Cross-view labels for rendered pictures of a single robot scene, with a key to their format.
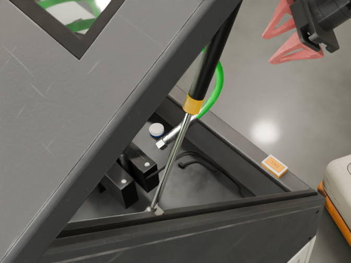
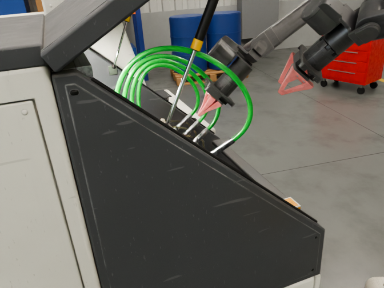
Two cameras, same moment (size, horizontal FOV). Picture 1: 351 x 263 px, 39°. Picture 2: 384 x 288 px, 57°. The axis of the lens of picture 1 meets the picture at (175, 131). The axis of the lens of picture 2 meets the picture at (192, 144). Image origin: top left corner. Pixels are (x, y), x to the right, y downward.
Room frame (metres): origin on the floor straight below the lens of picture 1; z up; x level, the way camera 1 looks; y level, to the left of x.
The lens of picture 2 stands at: (-0.26, -0.20, 1.57)
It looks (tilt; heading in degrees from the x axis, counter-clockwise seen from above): 25 degrees down; 18
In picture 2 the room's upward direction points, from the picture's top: 4 degrees counter-clockwise
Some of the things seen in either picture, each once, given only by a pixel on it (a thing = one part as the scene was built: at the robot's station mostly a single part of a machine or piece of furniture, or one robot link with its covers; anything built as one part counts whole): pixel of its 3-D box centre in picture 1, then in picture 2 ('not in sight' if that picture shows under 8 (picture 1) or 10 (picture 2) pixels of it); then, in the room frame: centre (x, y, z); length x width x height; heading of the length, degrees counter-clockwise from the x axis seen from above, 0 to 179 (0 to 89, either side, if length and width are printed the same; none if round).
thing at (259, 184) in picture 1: (205, 135); (252, 191); (0.80, -0.07, 0.87); 0.62 x 0.04 x 0.16; 37
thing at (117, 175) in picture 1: (99, 152); not in sight; (0.76, 0.19, 0.91); 0.34 x 0.10 x 0.15; 37
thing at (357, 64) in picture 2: not in sight; (351, 57); (5.05, -0.91, 0.43); 0.70 x 0.46 x 0.86; 54
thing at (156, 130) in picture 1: (156, 129); not in sight; (0.87, 0.05, 0.84); 0.04 x 0.04 x 0.01
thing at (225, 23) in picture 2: not in sight; (206, 46); (5.63, 1.29, 0.51); 1.20 x 0.85 x 1.02; 117
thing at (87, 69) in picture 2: not in sight; (74, 50); (0.51, 0.33, 1.43); 0.54 x 0.03 x 0.02; 37
